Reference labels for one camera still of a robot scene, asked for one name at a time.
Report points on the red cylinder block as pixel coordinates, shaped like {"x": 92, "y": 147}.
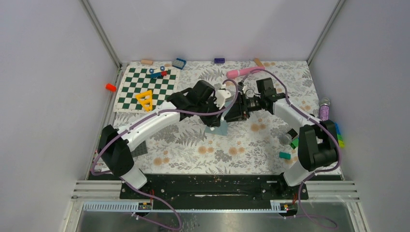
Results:
{"x": 110, "y": 87}

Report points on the blue grey lego brick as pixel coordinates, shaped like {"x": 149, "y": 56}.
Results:
{"x": 179, "y": 63}

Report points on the blue red toy car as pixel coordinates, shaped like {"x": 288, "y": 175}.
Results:
{"x": 157, "y": 72}

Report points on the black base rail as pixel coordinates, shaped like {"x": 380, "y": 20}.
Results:
{"x": 221, "y": 191}

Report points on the pink marker pen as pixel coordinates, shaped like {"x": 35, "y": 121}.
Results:
{"x": 242, "y": 72}

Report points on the teal green envelope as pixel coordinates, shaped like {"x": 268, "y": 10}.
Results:
{"x": 221, "y": 130}

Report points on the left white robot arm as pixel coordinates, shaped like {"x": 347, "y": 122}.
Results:
{"x": 117, "y": 144}

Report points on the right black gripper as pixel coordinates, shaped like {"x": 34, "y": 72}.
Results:
{"x": 239, "y": 111}

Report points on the beige wooden cylinder left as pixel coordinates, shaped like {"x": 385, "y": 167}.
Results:
{"x": 146, "y": 62}

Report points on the beige wooden cylinder right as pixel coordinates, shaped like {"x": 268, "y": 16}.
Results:
{"x": 258, "y": 62}

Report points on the beige wooden cylinder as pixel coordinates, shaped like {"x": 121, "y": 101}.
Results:
{"x": 146, "y": 62}
{"x": 258, "y": 62}

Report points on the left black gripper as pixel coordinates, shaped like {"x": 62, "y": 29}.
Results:
{"x": 214, "y": 121}

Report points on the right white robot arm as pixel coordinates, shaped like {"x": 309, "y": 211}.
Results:
{"x": 317, "y": 146}

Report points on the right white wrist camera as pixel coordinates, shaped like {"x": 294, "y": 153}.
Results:
{"x": 245, "y": 90}

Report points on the purple lego brick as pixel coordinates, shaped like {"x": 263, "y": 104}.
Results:
{"x": 219, "y": 60}

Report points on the green white chessboard mat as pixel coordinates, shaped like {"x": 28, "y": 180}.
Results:
{"x": 136, "y": 80}

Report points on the yellow triangle frame toy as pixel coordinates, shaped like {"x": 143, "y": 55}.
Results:
{"x": 146, "y": 100}

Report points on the dark grey lego baseplate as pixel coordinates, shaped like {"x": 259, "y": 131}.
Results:
{"x": 140, "y": 150}

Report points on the purple glitter microphone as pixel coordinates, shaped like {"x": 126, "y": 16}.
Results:
{"x": 324, "y": 109}

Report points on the teal small block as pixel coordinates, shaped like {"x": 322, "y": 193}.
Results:
{"x": 284, "y": 155}

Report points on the colourful stacked block toy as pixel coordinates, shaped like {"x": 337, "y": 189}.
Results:
{"x": 294, "y": 142}

